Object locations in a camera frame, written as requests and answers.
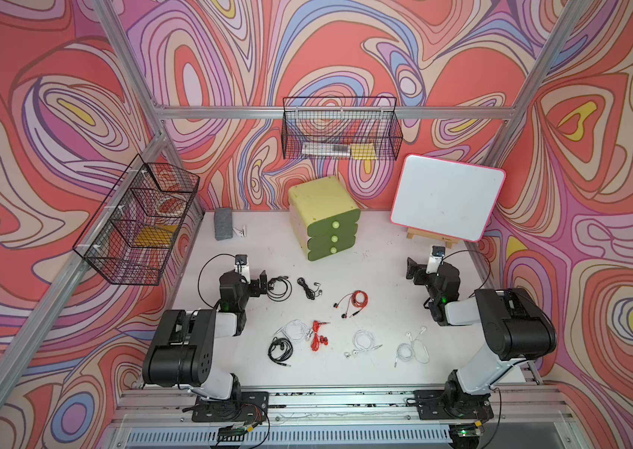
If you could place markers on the white earphones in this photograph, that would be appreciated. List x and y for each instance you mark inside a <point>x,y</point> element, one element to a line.
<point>413,349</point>
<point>295,331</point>
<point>363,342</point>

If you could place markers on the green circuit board left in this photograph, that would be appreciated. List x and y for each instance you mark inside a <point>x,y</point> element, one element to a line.
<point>232,433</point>

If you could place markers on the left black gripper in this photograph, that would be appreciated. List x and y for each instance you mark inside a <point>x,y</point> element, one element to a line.
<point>253,290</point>

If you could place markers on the black earphones with silver buds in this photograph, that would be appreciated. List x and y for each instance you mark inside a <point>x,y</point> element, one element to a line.
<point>312,291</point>

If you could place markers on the white earphones left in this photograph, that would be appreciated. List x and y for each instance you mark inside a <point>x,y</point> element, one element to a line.
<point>295,331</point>

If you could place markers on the pink framed whiteboard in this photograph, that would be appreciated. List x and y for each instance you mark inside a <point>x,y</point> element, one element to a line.
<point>446,197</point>

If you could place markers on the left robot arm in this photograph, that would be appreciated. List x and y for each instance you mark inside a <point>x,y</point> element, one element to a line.
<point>181,354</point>

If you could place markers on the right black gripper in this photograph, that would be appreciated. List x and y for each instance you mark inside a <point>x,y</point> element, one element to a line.
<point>419,272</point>

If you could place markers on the back wire basket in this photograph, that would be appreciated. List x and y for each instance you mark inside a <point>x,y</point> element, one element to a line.
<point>324,126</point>

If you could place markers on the yellow item in back basket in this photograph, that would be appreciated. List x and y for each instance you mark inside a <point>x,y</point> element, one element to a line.
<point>363,151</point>

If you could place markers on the green yellow drawer cabinet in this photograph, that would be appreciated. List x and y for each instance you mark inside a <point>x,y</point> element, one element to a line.
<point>324,217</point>

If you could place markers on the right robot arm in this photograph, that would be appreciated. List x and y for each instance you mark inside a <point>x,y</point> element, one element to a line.
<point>515,330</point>

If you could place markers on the green circuit board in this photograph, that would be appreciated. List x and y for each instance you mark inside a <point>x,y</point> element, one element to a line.
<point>465,431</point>
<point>232,433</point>

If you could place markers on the left wire basket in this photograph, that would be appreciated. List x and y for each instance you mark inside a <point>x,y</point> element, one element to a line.
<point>146,194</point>

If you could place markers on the wooden whiteboard easel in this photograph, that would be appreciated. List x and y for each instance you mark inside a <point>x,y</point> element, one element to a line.
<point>448,241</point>

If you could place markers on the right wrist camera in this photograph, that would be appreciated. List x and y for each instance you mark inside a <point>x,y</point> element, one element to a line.
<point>437,255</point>

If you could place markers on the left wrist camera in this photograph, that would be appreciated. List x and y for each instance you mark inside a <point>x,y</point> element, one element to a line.
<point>241,266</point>

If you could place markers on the small white clip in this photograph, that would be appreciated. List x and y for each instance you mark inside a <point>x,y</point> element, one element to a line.
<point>240,231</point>

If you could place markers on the grey whiteboard eraser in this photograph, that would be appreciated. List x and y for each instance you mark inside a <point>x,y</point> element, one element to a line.
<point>223,224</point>

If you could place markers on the white earphones middle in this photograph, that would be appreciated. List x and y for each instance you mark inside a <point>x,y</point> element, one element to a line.
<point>363,342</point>

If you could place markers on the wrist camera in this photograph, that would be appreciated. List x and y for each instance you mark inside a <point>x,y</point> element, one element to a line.
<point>437,255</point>
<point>241,266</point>

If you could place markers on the green circuit board right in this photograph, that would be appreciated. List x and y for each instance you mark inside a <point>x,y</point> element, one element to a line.
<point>465,431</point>

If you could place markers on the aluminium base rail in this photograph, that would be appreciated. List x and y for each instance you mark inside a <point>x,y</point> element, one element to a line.
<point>524,416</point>

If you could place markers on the yellow item in basket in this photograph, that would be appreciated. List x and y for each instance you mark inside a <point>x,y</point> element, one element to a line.
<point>153,236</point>
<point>363,151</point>

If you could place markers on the white earphones right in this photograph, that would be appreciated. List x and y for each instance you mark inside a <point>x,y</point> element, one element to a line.
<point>413,349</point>

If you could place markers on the red earphones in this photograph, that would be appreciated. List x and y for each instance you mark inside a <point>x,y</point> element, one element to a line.
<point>355,302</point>
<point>318,339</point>

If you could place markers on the black earphones front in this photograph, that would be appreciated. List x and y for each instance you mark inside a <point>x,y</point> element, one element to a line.
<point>280,351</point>

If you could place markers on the yellow item in left basket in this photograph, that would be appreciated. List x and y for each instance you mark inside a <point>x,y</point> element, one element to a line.
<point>153,236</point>

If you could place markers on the wire basket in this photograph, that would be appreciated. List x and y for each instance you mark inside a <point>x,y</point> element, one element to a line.
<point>324,126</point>
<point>146,194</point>

